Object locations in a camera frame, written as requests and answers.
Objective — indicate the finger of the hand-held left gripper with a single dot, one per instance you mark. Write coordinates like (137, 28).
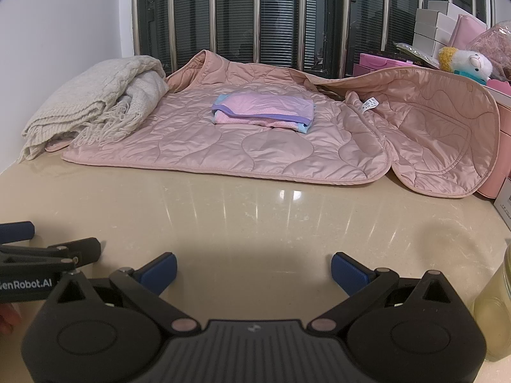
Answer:
(82, 249)
(16, 231)

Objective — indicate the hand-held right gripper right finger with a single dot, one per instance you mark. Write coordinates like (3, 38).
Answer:
(351, 273)

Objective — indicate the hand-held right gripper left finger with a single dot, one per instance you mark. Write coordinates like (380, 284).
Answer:
(159, 273)

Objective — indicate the person's left hand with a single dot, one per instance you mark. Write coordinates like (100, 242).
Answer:
(8, 321)

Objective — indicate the pink quilted jacket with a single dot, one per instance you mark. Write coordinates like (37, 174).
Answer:
(279, 151)

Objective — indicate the glass jar of yellowish liquid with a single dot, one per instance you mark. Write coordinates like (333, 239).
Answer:
(495, 311)

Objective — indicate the beige knit fringed scarf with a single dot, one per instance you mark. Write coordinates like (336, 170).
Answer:
(80, 95)

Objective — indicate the white printed carton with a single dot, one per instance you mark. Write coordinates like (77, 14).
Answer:
(505, 205)

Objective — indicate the magenta flat box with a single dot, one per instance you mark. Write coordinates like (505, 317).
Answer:
(383, 64)

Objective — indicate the dark flat packet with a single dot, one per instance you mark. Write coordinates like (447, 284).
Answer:
(415, 52)

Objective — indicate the white cardboard box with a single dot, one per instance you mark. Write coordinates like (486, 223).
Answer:
(433, 18)
(455, 10)
(425, 44)
(429, 30)

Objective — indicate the white yellow plush toy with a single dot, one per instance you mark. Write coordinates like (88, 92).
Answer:
(475, 64)

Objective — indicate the pink lace package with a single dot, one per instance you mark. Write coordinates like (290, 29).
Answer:
(495, 44)

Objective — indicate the metal window grille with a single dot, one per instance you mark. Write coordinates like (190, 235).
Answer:
(217, 8)

